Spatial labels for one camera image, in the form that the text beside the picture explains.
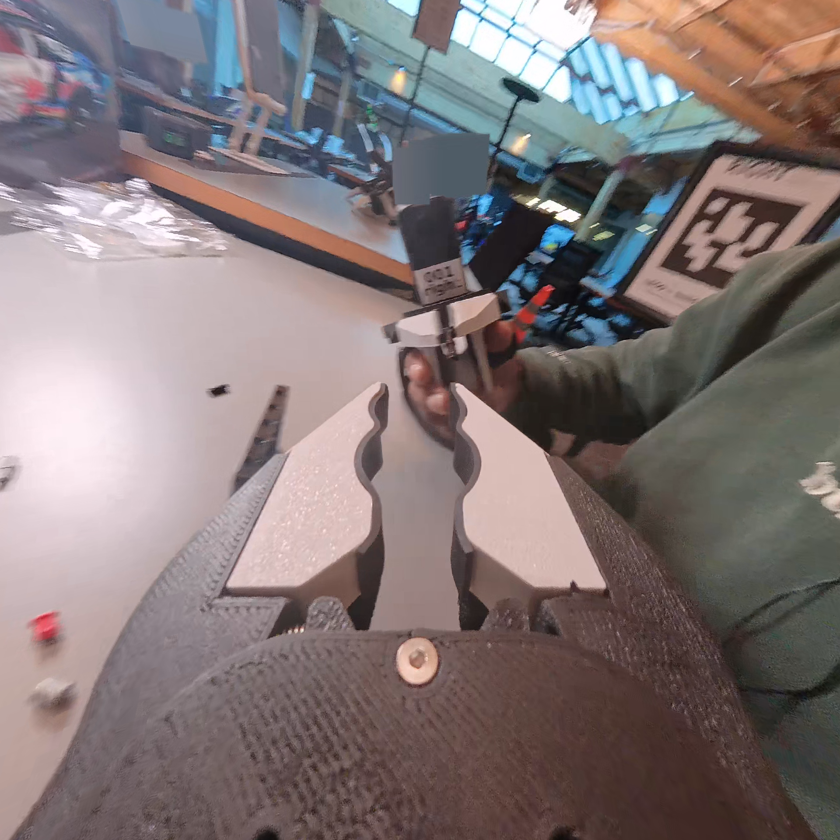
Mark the wood edged background desk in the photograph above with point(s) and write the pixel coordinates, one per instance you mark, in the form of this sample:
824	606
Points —
262	197

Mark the black device with green lights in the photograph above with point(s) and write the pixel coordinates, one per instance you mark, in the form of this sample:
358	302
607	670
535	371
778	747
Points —
172	134

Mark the wooden stand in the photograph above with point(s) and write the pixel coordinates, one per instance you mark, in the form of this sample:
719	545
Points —
253	98

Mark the orange cone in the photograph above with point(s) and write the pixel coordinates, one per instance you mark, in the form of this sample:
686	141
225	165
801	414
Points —
533	312

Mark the black lego pin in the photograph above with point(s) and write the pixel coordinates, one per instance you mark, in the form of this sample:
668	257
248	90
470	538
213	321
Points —
218	390

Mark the lego set box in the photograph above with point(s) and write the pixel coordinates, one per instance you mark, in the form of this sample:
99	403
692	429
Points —
46	85

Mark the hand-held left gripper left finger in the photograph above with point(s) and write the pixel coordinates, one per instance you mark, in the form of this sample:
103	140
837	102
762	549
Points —
302	525

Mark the person's right forearm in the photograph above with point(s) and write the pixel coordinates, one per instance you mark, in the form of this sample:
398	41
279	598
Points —
623	374

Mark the empty clear plastic bag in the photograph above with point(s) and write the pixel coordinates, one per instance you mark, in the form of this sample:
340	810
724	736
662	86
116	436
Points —
111	220

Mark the pile of lego pieces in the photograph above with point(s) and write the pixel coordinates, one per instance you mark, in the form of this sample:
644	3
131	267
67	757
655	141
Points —
46	656

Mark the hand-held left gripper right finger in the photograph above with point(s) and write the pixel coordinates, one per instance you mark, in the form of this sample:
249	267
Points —
531	525

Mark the black and white device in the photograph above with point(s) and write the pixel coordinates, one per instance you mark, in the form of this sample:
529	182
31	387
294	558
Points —
371	190

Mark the fiducial marker sign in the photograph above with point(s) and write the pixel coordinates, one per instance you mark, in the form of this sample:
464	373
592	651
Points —
728	229

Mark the person's green hoodie torso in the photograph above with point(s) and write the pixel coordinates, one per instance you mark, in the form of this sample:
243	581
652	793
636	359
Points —
741	558

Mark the black lego frame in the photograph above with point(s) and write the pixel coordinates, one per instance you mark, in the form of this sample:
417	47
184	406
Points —
262	436

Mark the hanging paper sign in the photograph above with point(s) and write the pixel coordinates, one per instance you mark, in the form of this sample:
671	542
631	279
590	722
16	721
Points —
434	23

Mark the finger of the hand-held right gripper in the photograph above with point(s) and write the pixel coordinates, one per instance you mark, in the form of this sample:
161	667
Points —
476	313
417	328

